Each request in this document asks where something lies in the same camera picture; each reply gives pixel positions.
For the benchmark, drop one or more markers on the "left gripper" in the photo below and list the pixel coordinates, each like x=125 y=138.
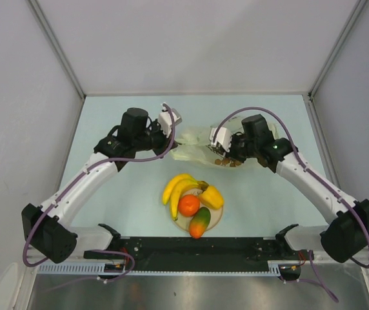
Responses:
x=166 y=142

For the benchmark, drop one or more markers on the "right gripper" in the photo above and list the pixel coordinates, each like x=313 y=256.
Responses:
x=231 y=154

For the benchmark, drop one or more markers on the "brown fake longan bunch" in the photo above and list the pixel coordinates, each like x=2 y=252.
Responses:
x=216 y=156

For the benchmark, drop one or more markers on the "pale green plastic bag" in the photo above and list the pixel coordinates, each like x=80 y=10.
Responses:
x=192 y=144

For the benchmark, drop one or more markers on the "yellow fake banana bunch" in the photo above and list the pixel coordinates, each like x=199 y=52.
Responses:
x=176 y=187

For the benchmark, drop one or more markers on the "yellow fake bell pepper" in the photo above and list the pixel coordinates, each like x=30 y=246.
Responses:
x=211 y=198

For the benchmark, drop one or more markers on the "pink ceramic plate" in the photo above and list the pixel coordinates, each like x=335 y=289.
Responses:
x=183 y=222

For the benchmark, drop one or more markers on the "small orange fake fruit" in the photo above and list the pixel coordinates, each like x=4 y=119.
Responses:
x=199 y=223

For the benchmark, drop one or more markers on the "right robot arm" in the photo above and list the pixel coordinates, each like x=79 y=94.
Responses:
x=347 y=230

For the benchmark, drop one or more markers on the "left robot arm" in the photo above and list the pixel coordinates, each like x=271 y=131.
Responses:
x=47 y=227

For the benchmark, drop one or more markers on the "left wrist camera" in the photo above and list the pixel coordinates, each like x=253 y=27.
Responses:
x=167 y=118

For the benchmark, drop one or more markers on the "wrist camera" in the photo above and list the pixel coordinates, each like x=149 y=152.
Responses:
x=167 y=118
x=220 y=138

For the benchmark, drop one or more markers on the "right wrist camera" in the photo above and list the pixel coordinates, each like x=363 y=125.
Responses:
x=220 y=138

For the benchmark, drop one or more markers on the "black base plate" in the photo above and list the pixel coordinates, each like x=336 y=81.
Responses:
x=205 y=255

